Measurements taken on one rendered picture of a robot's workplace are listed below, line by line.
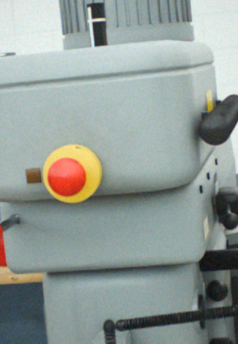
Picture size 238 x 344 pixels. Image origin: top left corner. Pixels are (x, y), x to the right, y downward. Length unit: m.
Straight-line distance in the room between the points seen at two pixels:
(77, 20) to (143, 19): 0.10
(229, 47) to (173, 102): 4.41
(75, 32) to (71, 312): 0.44
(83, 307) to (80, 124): 0.27
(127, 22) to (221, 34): 4.05
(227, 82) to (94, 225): 4.33
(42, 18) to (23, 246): 4.47
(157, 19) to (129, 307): 0.44
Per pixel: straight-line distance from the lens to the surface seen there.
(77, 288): 1.19
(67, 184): 0.98
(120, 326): 1.09
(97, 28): 1.23
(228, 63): 5.43
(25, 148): 1.04
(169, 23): 1.41
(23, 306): 5.80
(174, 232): 1.12
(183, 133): 1.03
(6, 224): 1.10
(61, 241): 1.14
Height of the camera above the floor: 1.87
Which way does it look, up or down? 6 degrees down
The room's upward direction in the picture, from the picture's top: 6 degrees counter-clockwise
